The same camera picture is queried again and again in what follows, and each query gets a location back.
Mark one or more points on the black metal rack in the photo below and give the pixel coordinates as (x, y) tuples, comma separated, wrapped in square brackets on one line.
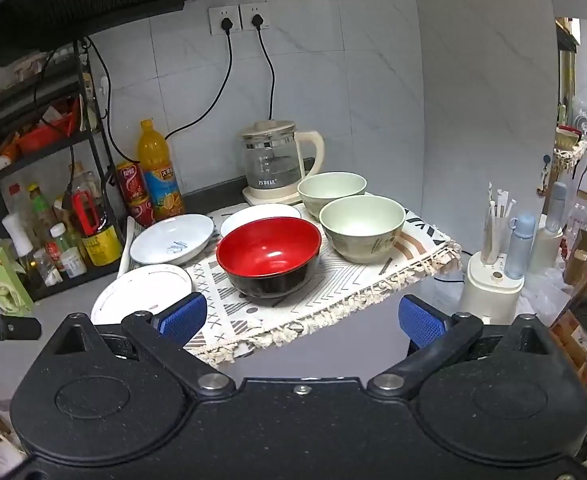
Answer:
[(38, 152)]

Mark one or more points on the patterned fringed table mat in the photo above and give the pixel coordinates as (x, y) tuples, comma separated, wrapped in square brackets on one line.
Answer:
[(323, 290)]

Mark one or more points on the small white dish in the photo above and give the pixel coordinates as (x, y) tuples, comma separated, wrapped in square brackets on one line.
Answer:
[(253, 217)]

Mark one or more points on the oil bottle with white cap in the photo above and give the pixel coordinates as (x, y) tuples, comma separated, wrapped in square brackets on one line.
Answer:
[(15, 230)]

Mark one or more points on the orange juice bottle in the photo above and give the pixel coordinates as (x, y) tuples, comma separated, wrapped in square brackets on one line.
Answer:
[(161, 180)]

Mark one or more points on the cardboard box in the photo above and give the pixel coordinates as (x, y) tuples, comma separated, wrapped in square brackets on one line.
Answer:
[(583, 350)]

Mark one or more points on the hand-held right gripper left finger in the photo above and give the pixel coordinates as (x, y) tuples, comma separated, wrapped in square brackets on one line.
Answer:
[(183, 317)]

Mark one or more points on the white wall socket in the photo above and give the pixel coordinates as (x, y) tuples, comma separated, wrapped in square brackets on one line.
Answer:
[(246, 12), (216, 15)]

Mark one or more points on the bundle of white chopsticks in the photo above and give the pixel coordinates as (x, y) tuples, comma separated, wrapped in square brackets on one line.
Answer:
[(493, 230)]

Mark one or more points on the small pale green bowl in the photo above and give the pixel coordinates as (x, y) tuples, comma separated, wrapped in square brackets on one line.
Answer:
[(323, 200)]

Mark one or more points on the pale blue bottle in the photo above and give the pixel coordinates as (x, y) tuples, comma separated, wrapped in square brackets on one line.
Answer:
[(523, 245)]

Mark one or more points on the black range hood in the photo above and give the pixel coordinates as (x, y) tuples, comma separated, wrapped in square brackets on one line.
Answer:
[(73, 5)]

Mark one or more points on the white spoon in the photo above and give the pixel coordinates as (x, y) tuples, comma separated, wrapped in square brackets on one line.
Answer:
[(126, 255)]

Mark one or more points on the green carton box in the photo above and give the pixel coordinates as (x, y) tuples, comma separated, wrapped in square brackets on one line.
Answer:
[(0, 277)]

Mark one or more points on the white plastic jar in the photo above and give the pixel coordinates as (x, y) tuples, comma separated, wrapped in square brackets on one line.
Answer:
[(73, 262)]

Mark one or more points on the small bottle with red label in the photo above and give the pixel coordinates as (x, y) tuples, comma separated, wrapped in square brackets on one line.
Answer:
[(55, 250)]

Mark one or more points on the fringed cream cloth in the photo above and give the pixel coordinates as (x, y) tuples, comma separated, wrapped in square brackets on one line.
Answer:
[(568, 152)]

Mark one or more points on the clear jar with white contents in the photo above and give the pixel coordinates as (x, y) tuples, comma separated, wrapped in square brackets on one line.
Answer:
[(48, 270)]

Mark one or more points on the white chopstick holder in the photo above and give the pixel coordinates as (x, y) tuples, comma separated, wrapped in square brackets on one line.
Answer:
[(488, 295)]

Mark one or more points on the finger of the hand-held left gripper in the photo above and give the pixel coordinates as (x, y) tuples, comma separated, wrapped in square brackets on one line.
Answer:
[(18, 327)]

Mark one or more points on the red packet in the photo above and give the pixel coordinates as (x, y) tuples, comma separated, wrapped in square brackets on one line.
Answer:
[(48, 132)]

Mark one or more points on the large dark sauce bottle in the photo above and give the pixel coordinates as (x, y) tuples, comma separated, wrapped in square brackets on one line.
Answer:
[(98, 245)]

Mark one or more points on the black plug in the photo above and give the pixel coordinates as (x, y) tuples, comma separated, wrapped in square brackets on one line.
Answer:
[(258, 21), (227, 25)]

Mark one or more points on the large pale green bowl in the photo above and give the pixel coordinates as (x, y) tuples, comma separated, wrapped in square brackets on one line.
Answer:
[(363, 240)]

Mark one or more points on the white plate with blue print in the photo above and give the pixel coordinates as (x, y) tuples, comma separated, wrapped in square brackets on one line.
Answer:
[(173, 240)]

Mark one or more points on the white plate with brown rim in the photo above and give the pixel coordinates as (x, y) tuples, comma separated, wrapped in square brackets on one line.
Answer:
[(133, 292)]

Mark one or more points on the tall white bottle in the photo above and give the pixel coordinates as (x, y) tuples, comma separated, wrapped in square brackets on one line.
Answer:
[(548, 250)]

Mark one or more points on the red drink can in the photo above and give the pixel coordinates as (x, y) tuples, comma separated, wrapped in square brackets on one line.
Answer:
[(143, 212), (131, 180)]

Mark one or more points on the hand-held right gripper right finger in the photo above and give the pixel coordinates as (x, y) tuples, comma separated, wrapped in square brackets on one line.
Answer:
[(421, 322)]

